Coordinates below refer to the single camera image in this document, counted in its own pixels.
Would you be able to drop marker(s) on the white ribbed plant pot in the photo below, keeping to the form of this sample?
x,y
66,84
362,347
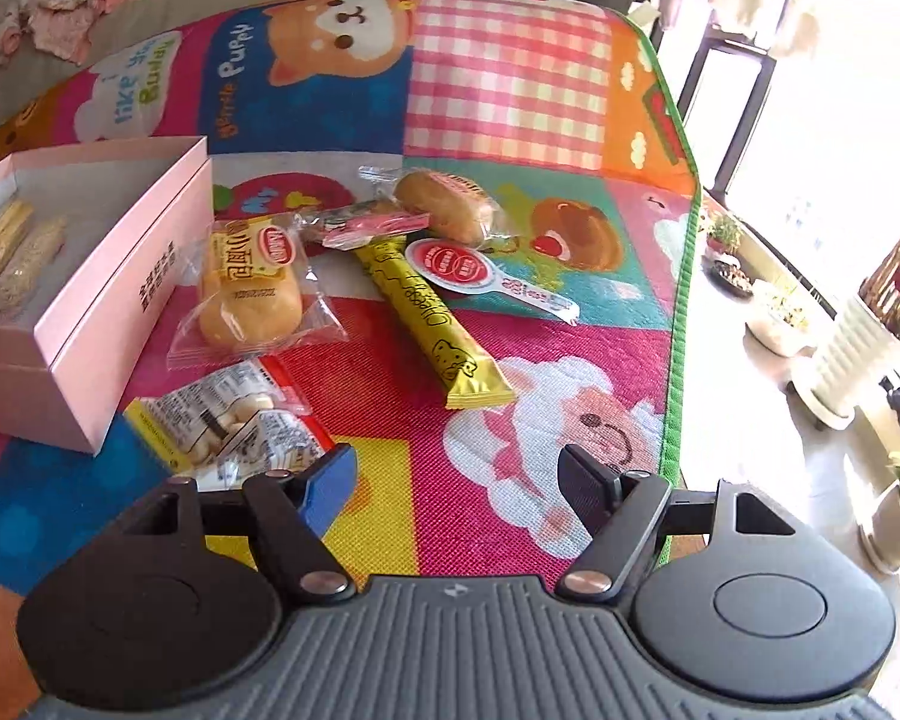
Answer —
x,y
847,360

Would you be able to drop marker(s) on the round white plant pot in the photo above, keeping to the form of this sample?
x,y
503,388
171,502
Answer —
x,y
776,322

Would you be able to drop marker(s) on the bread bun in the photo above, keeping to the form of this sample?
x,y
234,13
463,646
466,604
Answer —
x,y
247,307
442,206

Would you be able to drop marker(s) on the yellow stick snack packet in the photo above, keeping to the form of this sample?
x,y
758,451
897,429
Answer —
x,y
427,315

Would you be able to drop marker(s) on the colourful cartoon play mat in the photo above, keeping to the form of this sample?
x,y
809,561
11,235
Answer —
x,y
510,127

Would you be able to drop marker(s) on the pink cardboard box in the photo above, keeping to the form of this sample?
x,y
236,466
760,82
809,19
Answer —
x,y
120,300

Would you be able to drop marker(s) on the pink baby garment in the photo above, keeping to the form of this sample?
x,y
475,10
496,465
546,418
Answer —
x,y
75,19

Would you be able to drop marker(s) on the clear sesame bar packet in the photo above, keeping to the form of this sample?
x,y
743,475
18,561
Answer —
x,y
26,270

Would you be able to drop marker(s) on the white biscuit ball packet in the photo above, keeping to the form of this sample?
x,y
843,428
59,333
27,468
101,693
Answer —
x,y
195,397
270,441

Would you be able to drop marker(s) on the red white spoon-shaped packet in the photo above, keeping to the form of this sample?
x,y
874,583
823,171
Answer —
x,y
454,264

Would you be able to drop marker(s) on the small green potted plant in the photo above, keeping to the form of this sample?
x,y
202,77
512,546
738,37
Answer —
x,y
724,234

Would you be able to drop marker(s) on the pink biscuit stick packet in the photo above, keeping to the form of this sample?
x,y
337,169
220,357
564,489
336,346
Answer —
x,y
4,229

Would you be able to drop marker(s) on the black frame table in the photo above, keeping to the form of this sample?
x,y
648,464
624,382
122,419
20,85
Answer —
x,y
757,90

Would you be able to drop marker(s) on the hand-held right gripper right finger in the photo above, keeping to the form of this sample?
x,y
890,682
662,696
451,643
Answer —
x,y
585,495

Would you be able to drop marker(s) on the pink clear snack packet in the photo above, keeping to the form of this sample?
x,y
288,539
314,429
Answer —
x,y
379,229

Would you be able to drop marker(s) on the white pot with green plant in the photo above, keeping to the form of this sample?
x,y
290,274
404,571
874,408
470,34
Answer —
x,y
896,529

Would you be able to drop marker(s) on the dark plant dish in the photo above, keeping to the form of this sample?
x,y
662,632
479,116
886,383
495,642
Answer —
x,y
731,277

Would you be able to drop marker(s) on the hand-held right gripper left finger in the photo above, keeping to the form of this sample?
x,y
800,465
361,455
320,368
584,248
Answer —
x,y
328,484

